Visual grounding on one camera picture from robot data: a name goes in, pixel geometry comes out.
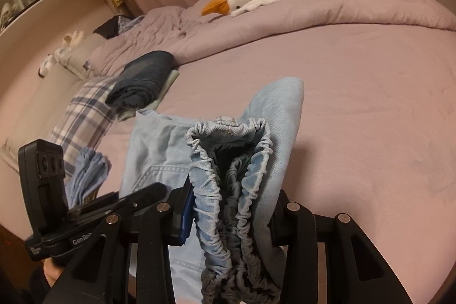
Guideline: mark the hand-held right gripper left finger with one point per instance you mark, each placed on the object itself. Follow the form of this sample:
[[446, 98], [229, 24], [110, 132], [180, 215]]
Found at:
[[185, 218]]

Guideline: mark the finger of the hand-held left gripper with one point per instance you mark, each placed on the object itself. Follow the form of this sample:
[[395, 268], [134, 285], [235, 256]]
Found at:
[[142, 195]]

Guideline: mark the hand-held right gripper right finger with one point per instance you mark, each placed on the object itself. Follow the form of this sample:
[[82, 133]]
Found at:
[[286, 229]]

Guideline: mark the light blue denim pants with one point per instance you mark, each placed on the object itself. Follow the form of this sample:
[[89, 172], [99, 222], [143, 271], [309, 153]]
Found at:
[[278, 111]]

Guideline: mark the person's left forearm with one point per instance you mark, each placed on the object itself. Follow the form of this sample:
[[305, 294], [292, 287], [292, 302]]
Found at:
[[35, 289]]

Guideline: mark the dark blue folded pants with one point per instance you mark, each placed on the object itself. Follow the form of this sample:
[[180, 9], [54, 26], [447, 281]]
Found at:
[[142, 79]]

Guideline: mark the person's left hand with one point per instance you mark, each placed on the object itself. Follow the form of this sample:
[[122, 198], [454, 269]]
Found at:
[[55, 272]]

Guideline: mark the plaid cloth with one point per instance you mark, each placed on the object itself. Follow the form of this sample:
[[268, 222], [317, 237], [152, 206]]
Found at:
[[85, 111]]

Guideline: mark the light green folded cloth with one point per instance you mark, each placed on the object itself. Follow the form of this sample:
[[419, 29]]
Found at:
[[171, 80]]

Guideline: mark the bed with pink sheet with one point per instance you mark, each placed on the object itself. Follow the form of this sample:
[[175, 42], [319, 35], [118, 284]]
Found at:
[[356, 111]]

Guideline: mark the small white plush toy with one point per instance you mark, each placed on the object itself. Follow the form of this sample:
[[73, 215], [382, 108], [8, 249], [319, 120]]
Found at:
[[73, 38], [47, 63]]

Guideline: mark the beige pillow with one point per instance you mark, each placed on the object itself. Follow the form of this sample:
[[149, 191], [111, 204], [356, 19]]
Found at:
[[80, 58]]

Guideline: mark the dark cloth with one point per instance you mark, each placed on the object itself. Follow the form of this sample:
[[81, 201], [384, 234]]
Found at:
[[108, 27]]

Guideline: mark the blue checked shirt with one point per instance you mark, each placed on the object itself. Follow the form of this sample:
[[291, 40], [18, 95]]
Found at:
[[131, 23]]

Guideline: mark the pink quilt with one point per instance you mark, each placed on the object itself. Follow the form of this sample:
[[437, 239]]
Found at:
[[302, 15]]

